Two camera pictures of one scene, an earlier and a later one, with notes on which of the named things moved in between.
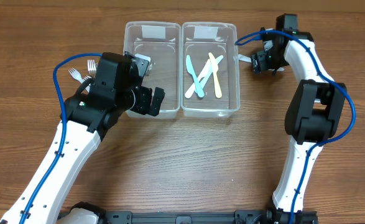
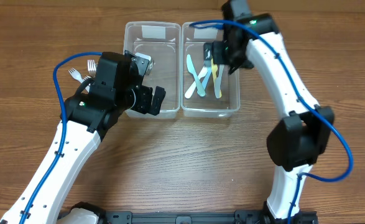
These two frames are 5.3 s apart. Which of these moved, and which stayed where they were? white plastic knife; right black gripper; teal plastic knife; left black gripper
Moved: right black gripper
Stayed: left black gripper; white plastic knife; teal plastic knife
